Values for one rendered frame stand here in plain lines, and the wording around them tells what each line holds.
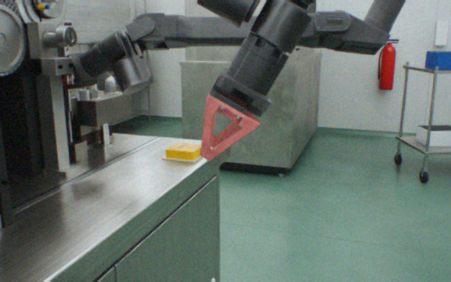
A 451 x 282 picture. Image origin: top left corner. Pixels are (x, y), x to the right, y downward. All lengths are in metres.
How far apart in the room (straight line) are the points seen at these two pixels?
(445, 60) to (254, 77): 3.32
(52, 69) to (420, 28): 4.66
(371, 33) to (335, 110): 4.44
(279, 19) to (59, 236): 0.43
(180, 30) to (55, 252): 0.50
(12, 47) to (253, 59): 0.54
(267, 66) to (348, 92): 4.81
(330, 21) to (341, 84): 4.41
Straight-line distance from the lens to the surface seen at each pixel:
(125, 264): 0.81
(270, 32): 0.52
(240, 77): 0.52
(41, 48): 0.94
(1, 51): 0.91
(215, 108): 0.50
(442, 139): 4.02
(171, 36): 0.92
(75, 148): 1.05
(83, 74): 0.98
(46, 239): 0.70
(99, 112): 1.08
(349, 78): 5.30
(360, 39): 0.93
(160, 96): 5.98
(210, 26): 0.93
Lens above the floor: 1.19
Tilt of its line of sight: 15 degrees down
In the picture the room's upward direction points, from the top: straight up
